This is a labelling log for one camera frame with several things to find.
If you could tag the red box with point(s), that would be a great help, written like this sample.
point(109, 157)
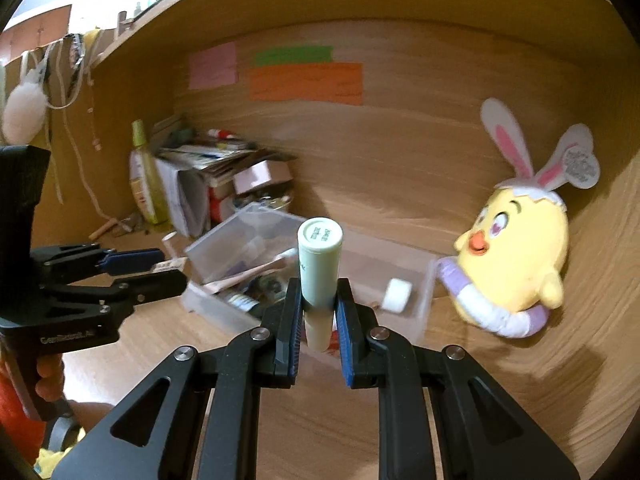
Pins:
point(221, 207)

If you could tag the white fluffy pompom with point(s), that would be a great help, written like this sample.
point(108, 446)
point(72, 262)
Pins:
point(22, 110)

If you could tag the green sticky note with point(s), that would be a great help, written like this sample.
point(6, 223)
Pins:
point(292, 55)

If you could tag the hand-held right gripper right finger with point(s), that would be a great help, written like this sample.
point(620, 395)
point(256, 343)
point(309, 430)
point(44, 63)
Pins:
point(345, 340)

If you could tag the folded white papers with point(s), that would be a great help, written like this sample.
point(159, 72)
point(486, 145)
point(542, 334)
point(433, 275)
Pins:
point(175, 185)

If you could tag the small pink white box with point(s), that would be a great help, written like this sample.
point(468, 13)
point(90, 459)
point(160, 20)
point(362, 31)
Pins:
point(260, 175)

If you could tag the square floral tile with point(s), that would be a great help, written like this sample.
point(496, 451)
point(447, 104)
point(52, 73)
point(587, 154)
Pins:
point(272, 287)

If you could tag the yellow chick plush toy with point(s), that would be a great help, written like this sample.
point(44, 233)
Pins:
point(520, 245)

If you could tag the wooden cabinet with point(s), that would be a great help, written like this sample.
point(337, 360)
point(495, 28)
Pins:
point(35, 30)

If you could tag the orange cream tube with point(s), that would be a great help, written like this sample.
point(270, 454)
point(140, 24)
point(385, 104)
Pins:
point(139, 197)

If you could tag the eyeglasses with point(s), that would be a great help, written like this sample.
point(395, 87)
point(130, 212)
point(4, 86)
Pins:
point(132, 224)

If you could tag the wooden stick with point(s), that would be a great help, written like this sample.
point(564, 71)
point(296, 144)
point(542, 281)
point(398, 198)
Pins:
point(102, 228)

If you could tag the person's left hand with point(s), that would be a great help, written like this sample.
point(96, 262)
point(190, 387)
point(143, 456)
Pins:
point(50, 370)

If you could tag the red white marker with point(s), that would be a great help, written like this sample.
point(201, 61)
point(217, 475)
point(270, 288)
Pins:
point(220, 133)

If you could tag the pink sticky note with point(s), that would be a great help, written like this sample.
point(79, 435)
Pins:
point(212, 66)

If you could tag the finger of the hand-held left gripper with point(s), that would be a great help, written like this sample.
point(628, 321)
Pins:
point(135, 261)
point(155, 285)

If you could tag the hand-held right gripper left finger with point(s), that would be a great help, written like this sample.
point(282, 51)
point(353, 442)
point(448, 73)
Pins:
point(290, 340)

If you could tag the yellow-green spray bottle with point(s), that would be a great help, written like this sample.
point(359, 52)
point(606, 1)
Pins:
point(152, 185)

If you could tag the clear plastic storage box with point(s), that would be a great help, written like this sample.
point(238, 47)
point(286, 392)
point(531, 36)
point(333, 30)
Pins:
point(210, 255)

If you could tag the light green tube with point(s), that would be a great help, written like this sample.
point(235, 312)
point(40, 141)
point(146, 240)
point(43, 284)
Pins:
point(320, 260)

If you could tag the orange sticky note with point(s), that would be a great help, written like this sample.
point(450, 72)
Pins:
point(305, 84)

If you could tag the stack of booklets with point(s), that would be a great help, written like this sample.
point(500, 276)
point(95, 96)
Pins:
point(210, 155)

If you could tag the yellow cloth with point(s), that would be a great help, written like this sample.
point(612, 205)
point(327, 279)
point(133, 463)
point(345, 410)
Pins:
point(50, 462)

